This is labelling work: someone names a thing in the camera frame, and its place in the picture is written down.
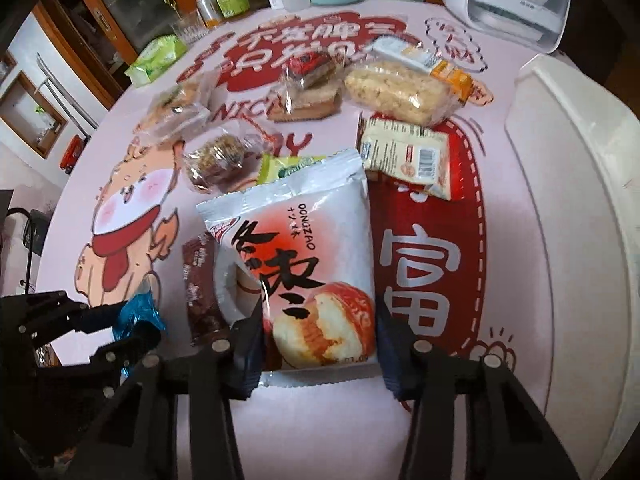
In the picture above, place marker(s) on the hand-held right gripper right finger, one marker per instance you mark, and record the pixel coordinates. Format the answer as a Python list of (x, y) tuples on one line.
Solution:
[(392, 355)]

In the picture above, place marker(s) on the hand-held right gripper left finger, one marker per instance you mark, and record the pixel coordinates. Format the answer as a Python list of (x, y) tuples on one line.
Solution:
[(247, 357)]

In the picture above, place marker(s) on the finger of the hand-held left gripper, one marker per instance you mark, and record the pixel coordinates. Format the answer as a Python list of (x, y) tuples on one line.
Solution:
[(137, 345), (95, 317)]

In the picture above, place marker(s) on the blue foil snack packet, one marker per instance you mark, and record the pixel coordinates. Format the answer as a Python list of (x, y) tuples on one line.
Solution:
[(135, 310)]

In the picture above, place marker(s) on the brown chocolate snack packet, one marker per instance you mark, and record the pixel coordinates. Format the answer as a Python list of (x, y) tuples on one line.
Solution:
[(200, 285)]

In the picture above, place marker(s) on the white red bread packet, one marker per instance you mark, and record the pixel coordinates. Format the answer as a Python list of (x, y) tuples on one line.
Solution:
[(300, 240)]

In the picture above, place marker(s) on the green snack packet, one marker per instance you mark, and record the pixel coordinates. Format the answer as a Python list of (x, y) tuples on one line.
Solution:
[(287, 167)]

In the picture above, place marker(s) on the cream snack packet with barcode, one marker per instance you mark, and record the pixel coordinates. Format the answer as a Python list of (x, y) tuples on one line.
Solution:
[(405, 152)]

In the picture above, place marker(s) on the white plastic bin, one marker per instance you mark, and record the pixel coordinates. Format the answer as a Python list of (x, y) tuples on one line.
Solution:
[(575, 210)]

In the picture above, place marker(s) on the clear bag of yellow puffs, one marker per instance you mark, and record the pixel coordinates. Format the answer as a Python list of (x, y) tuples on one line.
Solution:
[(395, 92)]

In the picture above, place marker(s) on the orange white snack packet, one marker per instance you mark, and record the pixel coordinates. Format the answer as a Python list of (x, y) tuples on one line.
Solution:
[(430, 60)]

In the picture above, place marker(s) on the black chair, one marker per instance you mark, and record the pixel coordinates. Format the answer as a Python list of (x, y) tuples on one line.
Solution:
[(30, 225)]

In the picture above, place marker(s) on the red object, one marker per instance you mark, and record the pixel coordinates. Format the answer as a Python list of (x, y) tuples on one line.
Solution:
[(72, 152)]

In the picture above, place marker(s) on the clear-wrapped brown oat cake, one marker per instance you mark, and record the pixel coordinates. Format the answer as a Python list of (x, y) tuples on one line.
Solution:
[(217, 157)]

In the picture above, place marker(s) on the clear-wrapped pastry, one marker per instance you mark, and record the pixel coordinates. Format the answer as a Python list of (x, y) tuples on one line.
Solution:
[(175, 105)]

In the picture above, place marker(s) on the clear-wrapped sandwich cake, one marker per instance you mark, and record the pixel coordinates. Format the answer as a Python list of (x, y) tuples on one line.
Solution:
[(305, 102)]

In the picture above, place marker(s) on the green tissue pack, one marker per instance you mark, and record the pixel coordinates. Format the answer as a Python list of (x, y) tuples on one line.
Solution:
[(155, 60)]

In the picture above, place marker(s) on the red-wrapped cake packet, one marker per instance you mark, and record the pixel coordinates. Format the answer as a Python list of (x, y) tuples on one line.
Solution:
[(310, 67)]

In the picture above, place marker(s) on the glass cup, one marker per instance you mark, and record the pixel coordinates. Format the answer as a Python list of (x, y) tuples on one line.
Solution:
[(190, 27)]

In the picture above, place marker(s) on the small metal can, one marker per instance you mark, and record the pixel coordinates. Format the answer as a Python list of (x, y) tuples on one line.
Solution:
[(209, 12)]

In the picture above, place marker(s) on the white clear-fronted storage box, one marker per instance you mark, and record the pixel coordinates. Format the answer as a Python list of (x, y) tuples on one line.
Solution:
[(520, 10)]

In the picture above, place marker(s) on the wooden framed wall niche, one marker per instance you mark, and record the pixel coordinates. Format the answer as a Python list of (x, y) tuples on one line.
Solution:
[(35, 115)]

